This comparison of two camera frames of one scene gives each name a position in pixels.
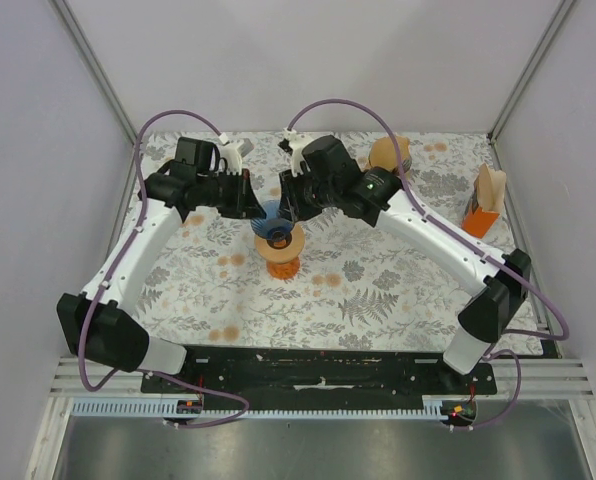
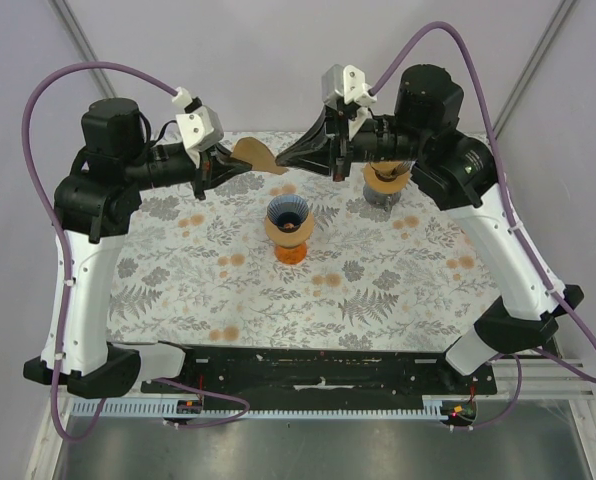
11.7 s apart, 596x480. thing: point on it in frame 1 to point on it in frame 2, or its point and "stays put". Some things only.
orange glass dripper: (283, 271) to (291, 255)
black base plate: (318, 376) stays put
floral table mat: (367, 279) stays put
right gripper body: (301, 196) to (337, 124)
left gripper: (244, 204) to (212, 172)
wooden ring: (282, 255) to (291, 239)
